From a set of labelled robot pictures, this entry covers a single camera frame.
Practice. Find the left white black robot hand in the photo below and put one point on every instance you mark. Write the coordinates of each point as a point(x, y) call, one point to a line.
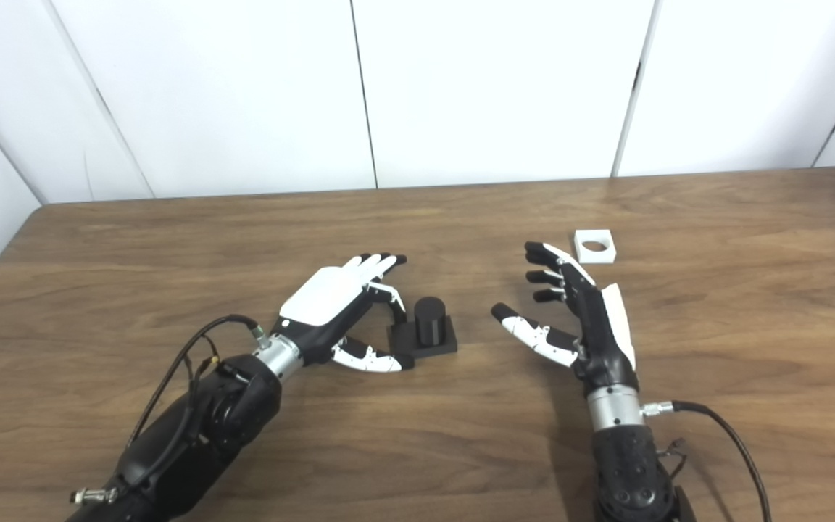
point(323, 297)

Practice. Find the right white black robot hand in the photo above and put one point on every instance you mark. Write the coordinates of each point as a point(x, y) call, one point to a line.
point(602, 344)

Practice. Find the white square piece with hole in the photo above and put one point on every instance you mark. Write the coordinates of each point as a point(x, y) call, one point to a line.
point(597, 259)

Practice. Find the black peg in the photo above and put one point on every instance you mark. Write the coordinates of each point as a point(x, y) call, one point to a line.
point(430, 322)

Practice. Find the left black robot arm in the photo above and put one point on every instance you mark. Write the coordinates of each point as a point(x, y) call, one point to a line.
point(222, 413)

